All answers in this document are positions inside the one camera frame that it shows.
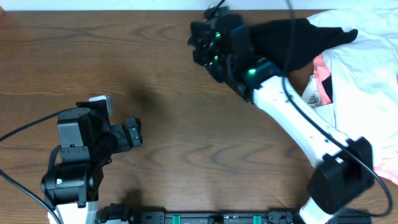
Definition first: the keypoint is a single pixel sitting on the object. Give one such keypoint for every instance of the white t-shirt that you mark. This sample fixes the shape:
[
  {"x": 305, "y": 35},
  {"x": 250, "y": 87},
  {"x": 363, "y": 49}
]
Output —
[{"x": 364, "y": 79}]

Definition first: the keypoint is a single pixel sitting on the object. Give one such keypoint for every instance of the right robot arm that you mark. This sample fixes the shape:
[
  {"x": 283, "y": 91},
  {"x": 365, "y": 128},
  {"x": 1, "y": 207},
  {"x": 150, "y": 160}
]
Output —
[{"x": 343, "y": 167}]

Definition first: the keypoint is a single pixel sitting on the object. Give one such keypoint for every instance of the white leaf-print garment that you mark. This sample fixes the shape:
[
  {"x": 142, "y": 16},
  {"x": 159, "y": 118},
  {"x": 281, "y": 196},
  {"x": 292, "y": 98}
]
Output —
[{"x": 311, "y": 95}]

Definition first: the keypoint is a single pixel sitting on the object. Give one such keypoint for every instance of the black t-shirt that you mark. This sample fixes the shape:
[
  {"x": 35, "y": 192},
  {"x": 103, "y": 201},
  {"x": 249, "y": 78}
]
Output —
[{"x": 271, "y": 40}]

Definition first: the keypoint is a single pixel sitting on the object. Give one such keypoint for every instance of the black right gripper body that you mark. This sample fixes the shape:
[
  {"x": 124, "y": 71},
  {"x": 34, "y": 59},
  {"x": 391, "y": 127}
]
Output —
[{"x": 210, "y": 52}]

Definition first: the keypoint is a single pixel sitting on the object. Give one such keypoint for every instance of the pink garment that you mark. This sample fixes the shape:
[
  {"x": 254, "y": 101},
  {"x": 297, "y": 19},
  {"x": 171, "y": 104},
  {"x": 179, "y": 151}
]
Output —
[{"x": 323, "y": 80}]

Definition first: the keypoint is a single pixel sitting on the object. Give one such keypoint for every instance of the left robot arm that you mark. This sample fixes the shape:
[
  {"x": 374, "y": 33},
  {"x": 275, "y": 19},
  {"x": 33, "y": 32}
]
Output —
[{"x": 75, "y": 170}]

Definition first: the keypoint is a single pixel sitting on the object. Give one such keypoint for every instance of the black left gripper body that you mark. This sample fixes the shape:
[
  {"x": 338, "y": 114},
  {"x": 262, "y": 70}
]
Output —
[{"x": 107, "y": 142}]

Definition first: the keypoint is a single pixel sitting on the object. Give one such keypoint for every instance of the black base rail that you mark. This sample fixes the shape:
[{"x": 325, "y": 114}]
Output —
[{"x": 217, "y": 218}]

